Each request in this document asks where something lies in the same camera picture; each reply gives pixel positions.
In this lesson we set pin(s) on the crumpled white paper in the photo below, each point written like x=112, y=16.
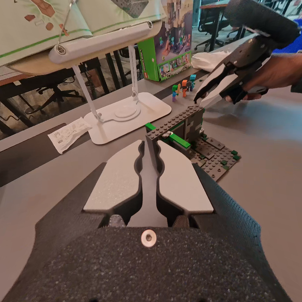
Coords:
x=205, y=60

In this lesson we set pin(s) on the black office chair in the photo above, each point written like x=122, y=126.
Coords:
x=56, y=93
x=207, y=23

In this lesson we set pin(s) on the instruction booklet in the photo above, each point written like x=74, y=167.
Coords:
x=94, y=14

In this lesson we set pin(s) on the folded paper leaflet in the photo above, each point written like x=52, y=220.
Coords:
x=68, y=134

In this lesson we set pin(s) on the grey desk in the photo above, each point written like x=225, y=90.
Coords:
x=259, y=153

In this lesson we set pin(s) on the person's right hand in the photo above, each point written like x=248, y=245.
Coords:
x=278, y=73

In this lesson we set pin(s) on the white reading stand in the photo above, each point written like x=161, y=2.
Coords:
x=132, y=118

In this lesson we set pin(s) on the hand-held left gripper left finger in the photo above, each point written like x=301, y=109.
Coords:
x=113, y=186

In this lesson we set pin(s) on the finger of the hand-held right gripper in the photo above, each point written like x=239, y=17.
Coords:
x=211, y=79
x=217, y=94

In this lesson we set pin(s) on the green toy set box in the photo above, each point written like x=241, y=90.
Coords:
x=148, y=61

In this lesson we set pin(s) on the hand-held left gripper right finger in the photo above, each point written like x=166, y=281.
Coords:
x=184, y=186

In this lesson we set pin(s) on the orange minifigure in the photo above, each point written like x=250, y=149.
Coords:
x=184, y=85

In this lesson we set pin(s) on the brown wooden top table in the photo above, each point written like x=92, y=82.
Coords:
x=111, y=70

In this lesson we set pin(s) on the green zombie minifigure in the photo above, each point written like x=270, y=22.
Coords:
x=175, y=88

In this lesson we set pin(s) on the teal minifigure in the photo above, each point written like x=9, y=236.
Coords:
x=193, y=77

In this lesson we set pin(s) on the blue plastic bin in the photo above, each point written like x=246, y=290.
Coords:
x=295, y=48

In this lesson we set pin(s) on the dark grey brick building model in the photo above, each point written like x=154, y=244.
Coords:
x=179, y=118

